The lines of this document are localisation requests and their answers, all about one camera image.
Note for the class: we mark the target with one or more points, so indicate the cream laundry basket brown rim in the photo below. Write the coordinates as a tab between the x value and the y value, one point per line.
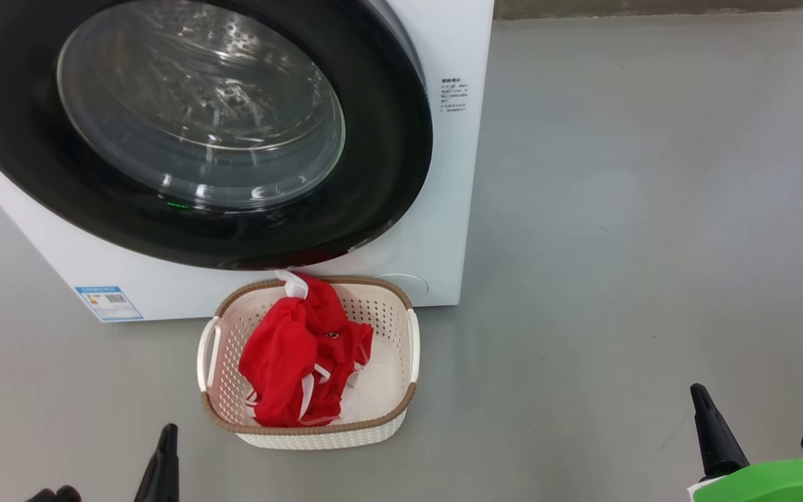
384	328

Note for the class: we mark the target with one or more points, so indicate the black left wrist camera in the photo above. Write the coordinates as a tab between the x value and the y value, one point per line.
60	496

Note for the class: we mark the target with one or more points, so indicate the white front-load washing machine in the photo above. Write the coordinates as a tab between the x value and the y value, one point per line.
443	209

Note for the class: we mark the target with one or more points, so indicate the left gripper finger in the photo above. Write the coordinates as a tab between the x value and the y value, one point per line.
163	474

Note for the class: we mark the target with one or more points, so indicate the blue energy label sticker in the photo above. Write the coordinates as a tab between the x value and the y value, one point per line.
109	303

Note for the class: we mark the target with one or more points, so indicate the black glass washing machine door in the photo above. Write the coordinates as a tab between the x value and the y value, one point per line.
373	174

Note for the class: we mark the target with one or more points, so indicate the round drain filter cover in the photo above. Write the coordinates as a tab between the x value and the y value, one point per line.
412	286

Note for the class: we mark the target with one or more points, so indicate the red garment white trim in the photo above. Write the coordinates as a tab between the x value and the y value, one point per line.
283	362

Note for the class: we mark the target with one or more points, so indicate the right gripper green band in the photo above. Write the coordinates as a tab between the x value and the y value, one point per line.
771	481

